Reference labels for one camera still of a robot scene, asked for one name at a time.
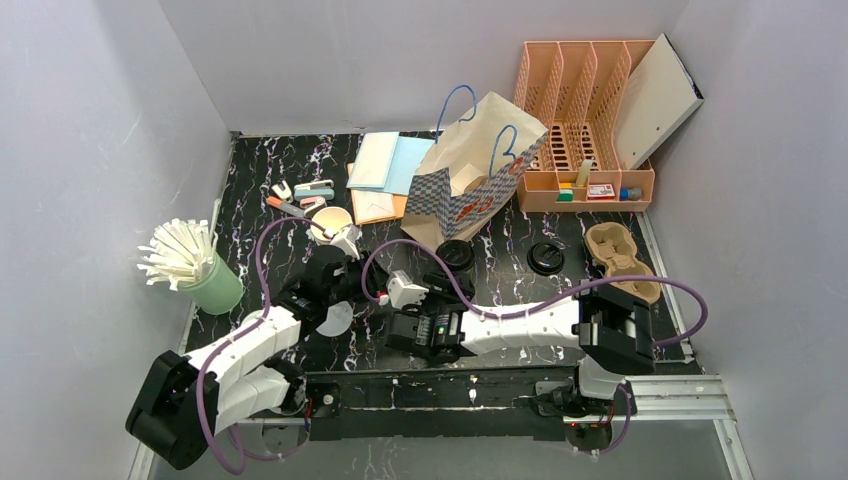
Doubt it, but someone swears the light blue envelope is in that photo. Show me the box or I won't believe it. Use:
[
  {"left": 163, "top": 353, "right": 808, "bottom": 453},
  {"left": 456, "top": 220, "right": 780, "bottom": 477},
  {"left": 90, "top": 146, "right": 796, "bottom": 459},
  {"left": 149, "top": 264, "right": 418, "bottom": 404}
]
[{"left": 347, "top": 132, "right": 434, "bottom": 196}]

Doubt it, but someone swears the green cup of straws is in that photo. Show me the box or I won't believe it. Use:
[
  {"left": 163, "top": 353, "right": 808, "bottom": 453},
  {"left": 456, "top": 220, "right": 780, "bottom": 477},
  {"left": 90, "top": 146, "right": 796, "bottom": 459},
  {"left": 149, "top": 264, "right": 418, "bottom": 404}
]
[{"left": 137, "top": 218, "right": 244, "bottom": 315}]

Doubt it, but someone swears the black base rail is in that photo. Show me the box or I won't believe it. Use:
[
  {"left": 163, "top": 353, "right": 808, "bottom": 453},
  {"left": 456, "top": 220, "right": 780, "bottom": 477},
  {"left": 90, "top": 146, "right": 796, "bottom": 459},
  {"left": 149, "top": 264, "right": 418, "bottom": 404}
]
[{"left": 305, "top": 365, "right": 610, "bottom": 441}]

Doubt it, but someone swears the green cup with black lid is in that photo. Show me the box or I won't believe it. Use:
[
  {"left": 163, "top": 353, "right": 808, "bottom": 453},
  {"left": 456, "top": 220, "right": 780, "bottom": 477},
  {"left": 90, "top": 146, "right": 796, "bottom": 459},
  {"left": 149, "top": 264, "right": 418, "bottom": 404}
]
[{"left": 436, "top": 239, "right": 475, "bottom": 279}]

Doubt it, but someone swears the green eraser block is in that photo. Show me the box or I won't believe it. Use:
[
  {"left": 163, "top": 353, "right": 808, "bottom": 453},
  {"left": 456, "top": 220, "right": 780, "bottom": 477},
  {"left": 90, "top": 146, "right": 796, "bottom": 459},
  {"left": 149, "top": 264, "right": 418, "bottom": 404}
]
[{"left": 556, "top": 188, "right": 574, "bottom": 203}]

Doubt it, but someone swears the clear plastic cup lid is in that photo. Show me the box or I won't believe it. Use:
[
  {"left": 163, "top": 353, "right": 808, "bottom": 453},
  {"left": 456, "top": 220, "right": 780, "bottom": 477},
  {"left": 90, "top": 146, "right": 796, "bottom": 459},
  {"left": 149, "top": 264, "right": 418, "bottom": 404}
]
[{"left": 316, "top": 301, "right": 354, "bottom": 338}]

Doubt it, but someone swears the stack of white paper cups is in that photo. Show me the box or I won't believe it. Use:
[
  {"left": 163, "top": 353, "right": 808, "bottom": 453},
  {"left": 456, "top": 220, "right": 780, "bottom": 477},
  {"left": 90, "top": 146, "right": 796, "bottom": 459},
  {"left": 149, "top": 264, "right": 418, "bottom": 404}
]
[{"left": 310, "top": 206, "right": 353, "bottom": 245}]

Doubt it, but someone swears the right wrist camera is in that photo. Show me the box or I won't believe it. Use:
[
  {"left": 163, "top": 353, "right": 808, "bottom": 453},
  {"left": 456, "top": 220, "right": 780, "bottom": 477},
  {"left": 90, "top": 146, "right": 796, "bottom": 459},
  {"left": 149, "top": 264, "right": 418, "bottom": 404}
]
[{"left": 387, "top": 270, "right": 429, "bottom": 309}]

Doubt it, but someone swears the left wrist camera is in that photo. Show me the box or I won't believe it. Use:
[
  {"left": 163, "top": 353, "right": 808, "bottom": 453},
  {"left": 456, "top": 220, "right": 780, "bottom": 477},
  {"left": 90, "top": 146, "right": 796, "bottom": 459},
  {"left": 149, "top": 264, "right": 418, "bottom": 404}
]
[{"left": 330, "top": 224, "right": 361, "bottom": 260}]

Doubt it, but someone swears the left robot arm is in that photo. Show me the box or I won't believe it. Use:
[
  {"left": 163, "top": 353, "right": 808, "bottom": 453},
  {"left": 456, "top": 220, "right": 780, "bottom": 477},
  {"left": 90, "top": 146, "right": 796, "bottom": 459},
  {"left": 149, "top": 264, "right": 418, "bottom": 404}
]
[{"left": 125, "top": 246, "right": 389, "bottom": 470}]

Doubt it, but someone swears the black cup lid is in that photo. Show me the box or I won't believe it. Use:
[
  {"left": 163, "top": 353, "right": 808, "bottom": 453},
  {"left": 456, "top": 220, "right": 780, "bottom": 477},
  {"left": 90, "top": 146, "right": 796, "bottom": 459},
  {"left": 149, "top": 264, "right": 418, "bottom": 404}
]
[{"left": 527, "top": 242, "right": 565, "bottom": 277}]

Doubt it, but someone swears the white board binder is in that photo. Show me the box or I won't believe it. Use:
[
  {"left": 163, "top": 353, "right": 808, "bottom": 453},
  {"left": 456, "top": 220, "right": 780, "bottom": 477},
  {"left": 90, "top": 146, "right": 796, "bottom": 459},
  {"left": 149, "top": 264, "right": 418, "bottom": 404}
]
[{"left": 613, "top": 34, "right": 704, "bottom": 170}]

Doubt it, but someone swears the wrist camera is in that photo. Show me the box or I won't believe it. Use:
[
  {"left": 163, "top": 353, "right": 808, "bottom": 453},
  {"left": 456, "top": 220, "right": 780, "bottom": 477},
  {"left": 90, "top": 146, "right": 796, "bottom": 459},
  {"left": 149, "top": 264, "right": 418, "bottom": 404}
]
[
  {"left": 387, "top": 270, "right": 429, "bottom": 309},
  {"left": 330, "top": 224, "right": 361, "bottom": 260}
]

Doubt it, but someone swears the peach desk file organizer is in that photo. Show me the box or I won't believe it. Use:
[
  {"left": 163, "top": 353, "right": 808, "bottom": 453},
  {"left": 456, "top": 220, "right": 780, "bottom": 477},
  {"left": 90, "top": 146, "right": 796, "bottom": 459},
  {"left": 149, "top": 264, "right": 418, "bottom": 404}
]
[{"left": 512, "top": 40, "right": 655, "bottom": 213}]

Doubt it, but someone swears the pink white mini stapler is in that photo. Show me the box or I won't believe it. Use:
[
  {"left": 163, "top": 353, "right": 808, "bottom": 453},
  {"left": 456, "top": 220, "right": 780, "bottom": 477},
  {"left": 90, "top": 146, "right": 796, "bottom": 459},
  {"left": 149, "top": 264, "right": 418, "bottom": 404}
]
[{"left": 299, "top": 196, "right": 327, "bottom": 218}]

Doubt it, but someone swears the blue checkered paper bag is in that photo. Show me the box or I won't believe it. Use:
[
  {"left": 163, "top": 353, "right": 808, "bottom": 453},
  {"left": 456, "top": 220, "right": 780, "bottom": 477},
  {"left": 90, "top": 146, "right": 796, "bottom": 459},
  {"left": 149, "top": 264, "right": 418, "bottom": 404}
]
[{"left": 401, "top": 84, "right": 548, "bottom": 249}]

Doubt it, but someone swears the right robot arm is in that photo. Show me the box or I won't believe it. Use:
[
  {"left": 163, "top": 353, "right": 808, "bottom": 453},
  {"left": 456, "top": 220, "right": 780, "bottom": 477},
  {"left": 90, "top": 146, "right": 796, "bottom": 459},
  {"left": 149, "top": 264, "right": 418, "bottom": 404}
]
[{"left": 378, "top": 271, "right": 655, "bottom": 418}]

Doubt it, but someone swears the white staple remover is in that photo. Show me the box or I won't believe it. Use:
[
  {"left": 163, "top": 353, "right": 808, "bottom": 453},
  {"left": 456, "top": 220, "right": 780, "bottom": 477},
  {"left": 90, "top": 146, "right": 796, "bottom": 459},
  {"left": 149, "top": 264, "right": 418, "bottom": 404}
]
[{"left": 271, "top": 181, "right": 293, "bottom": 203}]

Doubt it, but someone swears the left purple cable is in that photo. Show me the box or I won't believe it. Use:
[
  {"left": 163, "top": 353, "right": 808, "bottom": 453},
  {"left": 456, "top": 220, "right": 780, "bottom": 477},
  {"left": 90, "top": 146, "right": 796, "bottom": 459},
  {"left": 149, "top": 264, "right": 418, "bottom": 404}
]
[{"left": 197, "top": 217, "right": 333, "bottom": 476}]

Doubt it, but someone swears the red white small box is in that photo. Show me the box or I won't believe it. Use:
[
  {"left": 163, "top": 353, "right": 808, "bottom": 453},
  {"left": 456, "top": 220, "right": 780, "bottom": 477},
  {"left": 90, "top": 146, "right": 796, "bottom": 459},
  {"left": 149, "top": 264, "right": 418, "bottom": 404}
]
[{"left": 587, "top": 184, "right": 617, "bottom": 201}]

